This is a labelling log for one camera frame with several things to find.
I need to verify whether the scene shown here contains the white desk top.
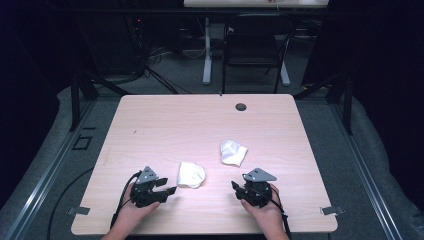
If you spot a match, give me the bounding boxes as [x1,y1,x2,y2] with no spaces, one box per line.
[183,0,330,9]

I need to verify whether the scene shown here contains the white desk leg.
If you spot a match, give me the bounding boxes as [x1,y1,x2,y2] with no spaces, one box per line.
[279,60,291,87]
[202,17,213,86]

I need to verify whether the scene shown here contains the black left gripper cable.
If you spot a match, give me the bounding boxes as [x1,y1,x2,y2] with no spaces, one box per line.
[109,170,143,230]

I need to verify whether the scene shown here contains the person's left hand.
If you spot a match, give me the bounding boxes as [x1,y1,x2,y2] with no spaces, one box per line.
[114,182,162,235]

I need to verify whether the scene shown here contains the person's right hand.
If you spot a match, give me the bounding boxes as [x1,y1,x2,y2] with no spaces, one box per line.
[240,185,285,235]

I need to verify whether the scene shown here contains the black folding chair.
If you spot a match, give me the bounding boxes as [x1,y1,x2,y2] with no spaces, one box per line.
[221,13,298,95]

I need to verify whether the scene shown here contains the grey metal table bracket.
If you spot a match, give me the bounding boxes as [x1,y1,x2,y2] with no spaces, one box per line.
[65,206,91,216]
[319,205,346,216]

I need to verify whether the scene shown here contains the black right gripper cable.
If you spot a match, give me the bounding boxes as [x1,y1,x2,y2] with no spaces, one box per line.
[270,185,293,240]

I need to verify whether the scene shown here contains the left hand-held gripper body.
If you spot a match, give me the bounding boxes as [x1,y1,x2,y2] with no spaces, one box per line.
[129,165,168,209]

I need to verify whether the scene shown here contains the bundle of black cables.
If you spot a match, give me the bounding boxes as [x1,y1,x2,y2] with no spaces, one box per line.
[125,15,194,96]

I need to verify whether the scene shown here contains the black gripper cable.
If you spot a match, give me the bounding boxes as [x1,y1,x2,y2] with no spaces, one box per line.
[270,185,293,240]
[109,170,143,230]

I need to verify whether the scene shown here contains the black metal stand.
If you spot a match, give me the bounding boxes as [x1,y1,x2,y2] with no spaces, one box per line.
[69,69,132,133]
[293,70,354,136]

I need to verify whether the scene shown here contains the black floor cable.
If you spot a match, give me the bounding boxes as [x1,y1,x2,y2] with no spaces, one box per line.
[46,167,95,240]

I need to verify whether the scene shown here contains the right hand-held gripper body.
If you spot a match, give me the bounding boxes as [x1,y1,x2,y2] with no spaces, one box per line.
[235,167,278,208]

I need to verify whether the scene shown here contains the white sock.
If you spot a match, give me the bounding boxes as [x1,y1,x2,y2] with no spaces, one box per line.
[220,139,249,167]
[176,161,207,190]

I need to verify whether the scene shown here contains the aluminium floor rail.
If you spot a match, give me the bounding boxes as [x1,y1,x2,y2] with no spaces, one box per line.
[2,99,97,240]
[329,99,405,240]

